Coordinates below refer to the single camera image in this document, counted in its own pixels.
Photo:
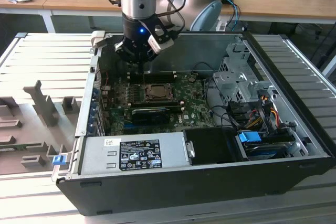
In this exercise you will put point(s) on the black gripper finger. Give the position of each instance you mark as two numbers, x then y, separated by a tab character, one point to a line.
122	49
153	55

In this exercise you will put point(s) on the silver CPU green edge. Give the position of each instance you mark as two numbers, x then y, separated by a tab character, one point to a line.
159	91

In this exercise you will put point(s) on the black RAM slot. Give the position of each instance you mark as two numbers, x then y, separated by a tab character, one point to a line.
157	73
173	108
157	78
157	103

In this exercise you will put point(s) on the CPU socket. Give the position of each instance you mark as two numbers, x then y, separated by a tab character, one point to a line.
157	84

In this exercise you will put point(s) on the blue expansion slot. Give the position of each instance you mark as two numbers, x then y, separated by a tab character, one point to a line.
127	127

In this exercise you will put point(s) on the white case latch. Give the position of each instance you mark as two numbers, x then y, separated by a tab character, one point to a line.
97	39

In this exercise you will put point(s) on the silver coin battery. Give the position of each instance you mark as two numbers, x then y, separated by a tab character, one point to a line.
193	78

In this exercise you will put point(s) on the black graphics card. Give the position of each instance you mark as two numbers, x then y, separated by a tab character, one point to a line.
149	116

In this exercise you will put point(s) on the green motherboard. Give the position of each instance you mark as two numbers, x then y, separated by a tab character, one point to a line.
194	113

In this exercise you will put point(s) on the silver disk bay cage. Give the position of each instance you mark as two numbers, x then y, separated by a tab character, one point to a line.
231	79

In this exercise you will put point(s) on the black connector block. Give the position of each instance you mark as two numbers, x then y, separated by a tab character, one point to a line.
236	113

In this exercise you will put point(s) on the silver power supply unit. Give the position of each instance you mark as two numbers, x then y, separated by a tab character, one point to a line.
94	155

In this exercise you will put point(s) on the grey parts rack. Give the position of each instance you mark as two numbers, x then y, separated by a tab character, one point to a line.
34	129

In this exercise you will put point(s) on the blue disk carrier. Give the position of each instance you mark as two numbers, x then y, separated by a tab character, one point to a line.
249	138

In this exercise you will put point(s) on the blue case latch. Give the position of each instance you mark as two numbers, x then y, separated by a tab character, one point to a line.
58	160

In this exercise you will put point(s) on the black silver PC case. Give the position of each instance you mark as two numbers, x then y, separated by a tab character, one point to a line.
183	190

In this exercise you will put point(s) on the green RAM stick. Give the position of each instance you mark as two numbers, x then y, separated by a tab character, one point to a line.
21	146

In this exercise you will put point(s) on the black hard disk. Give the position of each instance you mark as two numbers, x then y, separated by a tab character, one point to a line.
265	153

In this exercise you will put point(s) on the white bracket-mounted wrist camera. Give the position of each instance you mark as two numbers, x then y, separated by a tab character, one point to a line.
161	44

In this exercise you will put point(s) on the black camera bracket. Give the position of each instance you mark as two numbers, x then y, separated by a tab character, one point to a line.
156	28

